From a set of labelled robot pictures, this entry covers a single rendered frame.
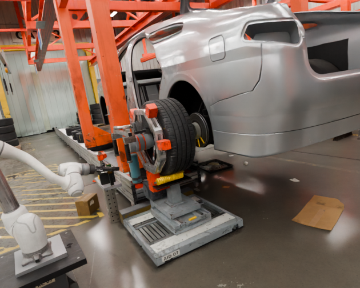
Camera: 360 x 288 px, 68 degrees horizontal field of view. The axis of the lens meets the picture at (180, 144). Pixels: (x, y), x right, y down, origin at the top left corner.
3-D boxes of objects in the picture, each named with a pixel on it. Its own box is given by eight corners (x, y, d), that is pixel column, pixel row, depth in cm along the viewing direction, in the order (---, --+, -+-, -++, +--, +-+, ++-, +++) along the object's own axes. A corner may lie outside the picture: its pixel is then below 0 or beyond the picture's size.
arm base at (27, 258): (22, 271, 160) (19, 263, 159) (22, 252, 179) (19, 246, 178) (54, 257, 168) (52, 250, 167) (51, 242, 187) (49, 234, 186)
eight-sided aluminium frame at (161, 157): (170, 176, 212) (159, 108, 201) (162, 179, 209) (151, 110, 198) (144, 164, 260) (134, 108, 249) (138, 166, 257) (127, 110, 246)
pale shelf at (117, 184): (122, 186, 255) (121, 183, 254) (104, 191, 247) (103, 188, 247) (110, 176, 292) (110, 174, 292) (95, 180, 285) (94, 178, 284)
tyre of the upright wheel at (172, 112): (179, 83, 218) (154, 114, 276) (152, 87, 208) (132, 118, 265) (206, 160, 208) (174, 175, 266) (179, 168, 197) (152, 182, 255)
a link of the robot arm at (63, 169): (78, 170, 203) (80, 182, 194) (55, 170, 194) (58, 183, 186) (80, 159, 197) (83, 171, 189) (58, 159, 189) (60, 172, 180)
